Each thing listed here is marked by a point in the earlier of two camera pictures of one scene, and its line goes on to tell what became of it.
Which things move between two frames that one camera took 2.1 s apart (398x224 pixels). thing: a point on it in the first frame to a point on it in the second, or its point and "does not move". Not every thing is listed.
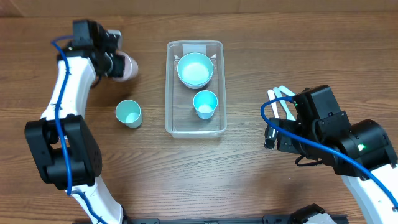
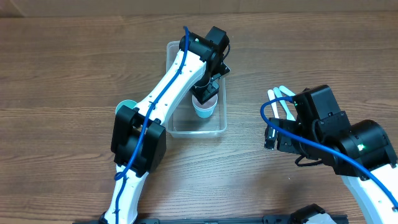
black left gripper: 121,65 to 206,93
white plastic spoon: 272,97 does not move
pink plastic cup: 131,68 to 208,106
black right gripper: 283,144 does not move
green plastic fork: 278,94 does not move
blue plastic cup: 204,103 does not move
